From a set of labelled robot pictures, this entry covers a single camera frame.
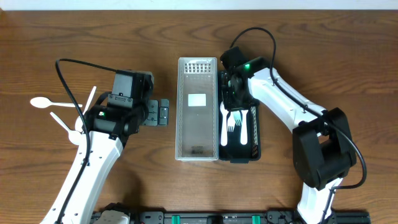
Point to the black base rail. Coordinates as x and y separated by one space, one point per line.
118 213

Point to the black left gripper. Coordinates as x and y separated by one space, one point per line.
153 119

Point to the dark green plastic basket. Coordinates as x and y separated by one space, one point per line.
234 151

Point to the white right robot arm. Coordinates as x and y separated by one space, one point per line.
323 149

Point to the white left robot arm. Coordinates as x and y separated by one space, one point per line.
80 191

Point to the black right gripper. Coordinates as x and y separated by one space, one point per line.
229 104

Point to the white plastic spoon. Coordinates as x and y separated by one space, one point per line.
43 102
224 134
73 135
79 122

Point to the white plastic fork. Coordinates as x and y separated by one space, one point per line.
237 118
244 129
231 122

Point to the clear perforated plastic basket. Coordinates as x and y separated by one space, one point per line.
197 133

